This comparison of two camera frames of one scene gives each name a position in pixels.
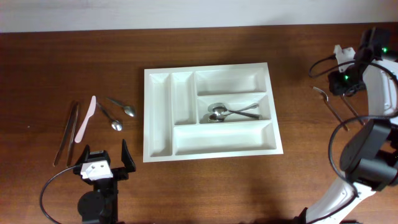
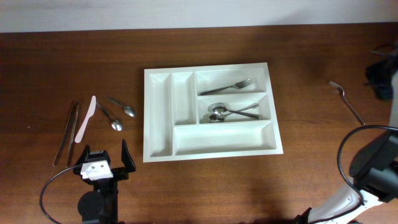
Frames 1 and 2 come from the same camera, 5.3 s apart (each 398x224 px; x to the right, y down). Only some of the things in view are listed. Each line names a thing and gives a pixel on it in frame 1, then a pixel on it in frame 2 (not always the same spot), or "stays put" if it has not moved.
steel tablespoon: (219, 107) stays put
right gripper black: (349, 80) to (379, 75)
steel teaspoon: (115, 124) stays put
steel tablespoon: (219, 116) stays put
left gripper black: (119, 174) stays put
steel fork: (331, 106) to (238, 85)
